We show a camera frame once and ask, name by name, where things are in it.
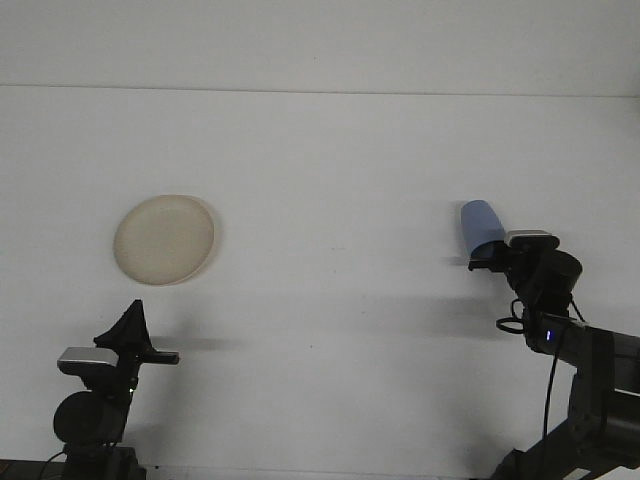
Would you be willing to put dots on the pale blue cup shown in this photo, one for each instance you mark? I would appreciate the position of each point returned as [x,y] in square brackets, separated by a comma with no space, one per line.
[480,222]

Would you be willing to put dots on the pale round plate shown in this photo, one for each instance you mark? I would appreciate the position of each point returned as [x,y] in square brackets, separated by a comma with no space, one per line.
[165,240]

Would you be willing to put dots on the grey camera box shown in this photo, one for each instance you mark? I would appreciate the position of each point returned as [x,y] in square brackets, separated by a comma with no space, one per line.
[530,237]
[85,359]

